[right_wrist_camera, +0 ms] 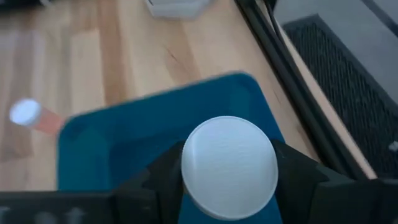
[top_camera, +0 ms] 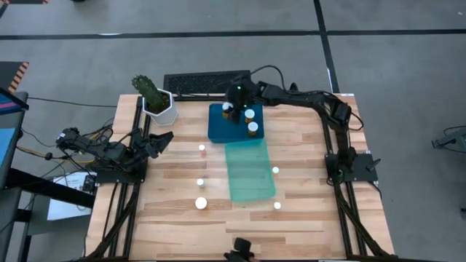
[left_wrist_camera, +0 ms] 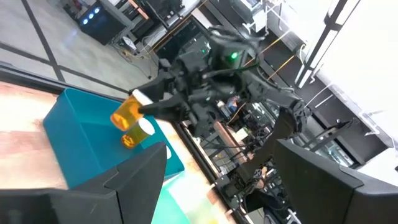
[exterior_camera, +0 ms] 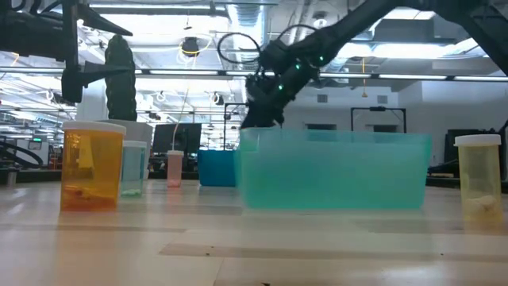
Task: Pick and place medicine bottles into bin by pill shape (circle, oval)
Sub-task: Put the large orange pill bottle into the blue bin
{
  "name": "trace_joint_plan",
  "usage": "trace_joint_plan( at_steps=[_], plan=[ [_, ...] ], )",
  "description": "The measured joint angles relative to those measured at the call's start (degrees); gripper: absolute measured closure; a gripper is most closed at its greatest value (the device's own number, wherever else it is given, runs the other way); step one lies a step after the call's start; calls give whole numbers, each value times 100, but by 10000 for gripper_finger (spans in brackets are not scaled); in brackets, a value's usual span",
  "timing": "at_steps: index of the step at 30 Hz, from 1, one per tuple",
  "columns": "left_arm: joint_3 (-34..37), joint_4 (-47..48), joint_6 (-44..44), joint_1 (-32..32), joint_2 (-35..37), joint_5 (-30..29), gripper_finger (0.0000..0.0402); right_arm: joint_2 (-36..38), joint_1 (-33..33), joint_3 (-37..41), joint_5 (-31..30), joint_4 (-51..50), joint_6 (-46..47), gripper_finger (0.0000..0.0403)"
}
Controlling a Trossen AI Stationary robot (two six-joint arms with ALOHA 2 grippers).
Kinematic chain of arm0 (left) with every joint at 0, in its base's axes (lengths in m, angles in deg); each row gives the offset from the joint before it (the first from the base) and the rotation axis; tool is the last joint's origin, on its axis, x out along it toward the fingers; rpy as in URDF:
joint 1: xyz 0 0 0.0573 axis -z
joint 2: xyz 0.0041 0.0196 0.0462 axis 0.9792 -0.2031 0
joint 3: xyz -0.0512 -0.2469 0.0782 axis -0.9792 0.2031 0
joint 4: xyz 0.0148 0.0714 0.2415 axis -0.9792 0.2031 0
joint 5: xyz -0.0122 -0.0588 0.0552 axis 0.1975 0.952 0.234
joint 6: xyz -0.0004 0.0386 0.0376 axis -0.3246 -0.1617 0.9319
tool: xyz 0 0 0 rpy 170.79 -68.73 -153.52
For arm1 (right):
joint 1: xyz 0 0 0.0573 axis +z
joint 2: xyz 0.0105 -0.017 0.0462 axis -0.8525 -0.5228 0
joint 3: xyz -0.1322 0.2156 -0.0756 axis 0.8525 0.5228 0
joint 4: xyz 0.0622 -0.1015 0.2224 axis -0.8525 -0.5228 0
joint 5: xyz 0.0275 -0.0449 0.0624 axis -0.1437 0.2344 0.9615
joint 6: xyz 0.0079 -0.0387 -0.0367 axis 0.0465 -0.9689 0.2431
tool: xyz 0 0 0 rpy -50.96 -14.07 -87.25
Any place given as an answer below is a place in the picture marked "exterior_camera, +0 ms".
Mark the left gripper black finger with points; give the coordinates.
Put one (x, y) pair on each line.
(95, 20)
(95, 73)

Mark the large orange pill bottle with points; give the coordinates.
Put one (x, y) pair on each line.
(91, 171)

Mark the translucent teal plastic bin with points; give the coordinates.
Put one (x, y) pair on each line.
(337, 175)

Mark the pink pill bottle white cap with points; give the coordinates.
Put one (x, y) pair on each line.
(174, 171)

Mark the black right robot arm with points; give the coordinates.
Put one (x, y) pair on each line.
(357, 24)

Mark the dark blue plastic bin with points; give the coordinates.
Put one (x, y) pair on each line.
(216, 168)

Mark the teal pill bottle white cap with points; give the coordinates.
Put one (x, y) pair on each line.
(133, 171)

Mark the yellow pill bottle white cap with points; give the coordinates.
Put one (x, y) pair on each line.
(478, 178)

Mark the dark cactus plant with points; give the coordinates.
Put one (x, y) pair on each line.
(121, 99)

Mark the white planter pot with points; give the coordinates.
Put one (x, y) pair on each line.
(137, 131)

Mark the black computer monitor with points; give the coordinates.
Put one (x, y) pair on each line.
(162, 139)

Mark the grey metal cylinder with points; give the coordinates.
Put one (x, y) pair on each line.
(12, 178)

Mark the dark monitor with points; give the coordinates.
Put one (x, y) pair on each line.
(449, 147)

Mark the silver ceiling duct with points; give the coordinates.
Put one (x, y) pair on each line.
(248, 20)

